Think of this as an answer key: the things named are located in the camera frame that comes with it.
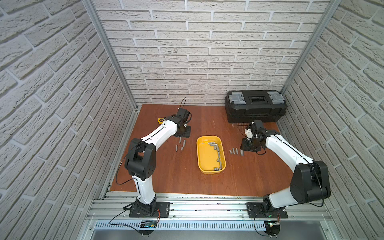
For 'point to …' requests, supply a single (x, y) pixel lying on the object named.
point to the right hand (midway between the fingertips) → (246, 147)
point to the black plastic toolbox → (244, 106)
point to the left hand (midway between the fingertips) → (188, 131)
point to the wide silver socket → (241, 152)
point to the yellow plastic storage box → (211, 155)
